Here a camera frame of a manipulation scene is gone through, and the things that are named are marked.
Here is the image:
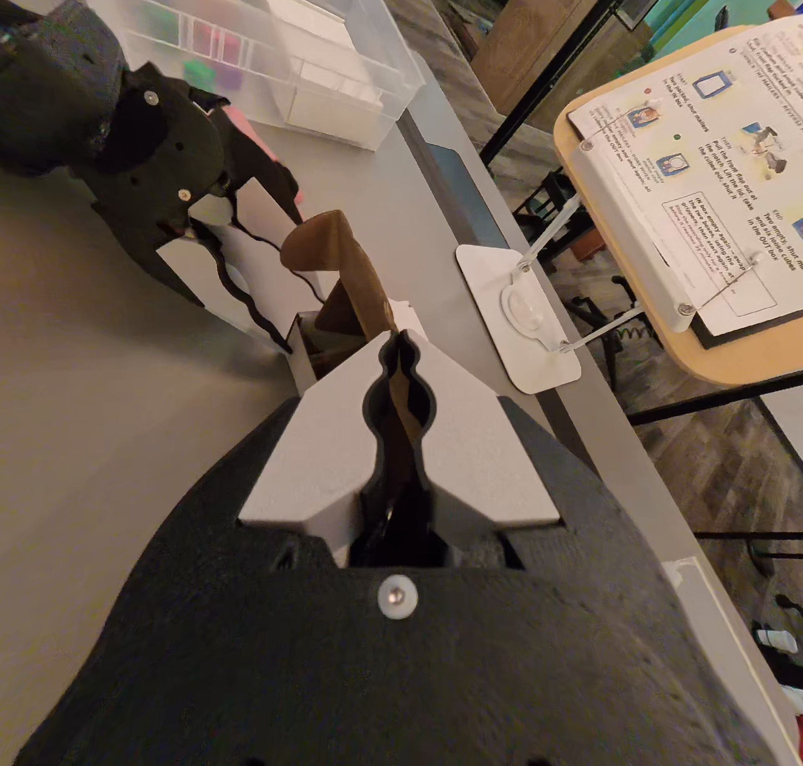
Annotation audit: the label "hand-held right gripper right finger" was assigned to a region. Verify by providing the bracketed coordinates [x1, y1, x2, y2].
[401, 329, 562, 566]

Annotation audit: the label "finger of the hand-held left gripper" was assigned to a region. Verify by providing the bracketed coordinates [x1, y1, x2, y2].
[154, 221, 294, 355]
[187, 176, 332, 335]

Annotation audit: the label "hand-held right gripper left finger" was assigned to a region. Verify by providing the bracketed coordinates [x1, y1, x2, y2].
[237, 329, 404, 569]

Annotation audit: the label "white cardboard box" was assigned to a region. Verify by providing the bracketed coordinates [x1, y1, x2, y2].
[279, 209, 424, 503]
[258, 0, 388, 134]

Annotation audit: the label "red cube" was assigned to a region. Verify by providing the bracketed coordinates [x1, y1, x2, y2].
[190, 20, 244, 65]

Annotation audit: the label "clear plastic bin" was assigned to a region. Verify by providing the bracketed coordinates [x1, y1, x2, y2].
[77, 0, 429, 152]

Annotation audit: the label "person's left hand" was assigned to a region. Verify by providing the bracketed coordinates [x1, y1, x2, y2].
[221, 105, 306, 206]

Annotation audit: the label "blue desk mat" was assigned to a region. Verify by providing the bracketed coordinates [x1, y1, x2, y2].
[425, 140, 510, 250]

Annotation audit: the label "black metal stand leg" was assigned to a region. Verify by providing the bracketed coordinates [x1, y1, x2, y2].
[626, 369, 803, 429]

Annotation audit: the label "wooden cabinet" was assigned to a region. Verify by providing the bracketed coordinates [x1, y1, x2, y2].
[469, 0, 655, 134]

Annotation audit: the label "black pole stand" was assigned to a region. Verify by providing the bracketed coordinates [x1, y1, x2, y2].
[478, 0, 653, 166]

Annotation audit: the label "printed instruction sheet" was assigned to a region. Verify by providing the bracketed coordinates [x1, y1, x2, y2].
[566, 15, 803, 338]

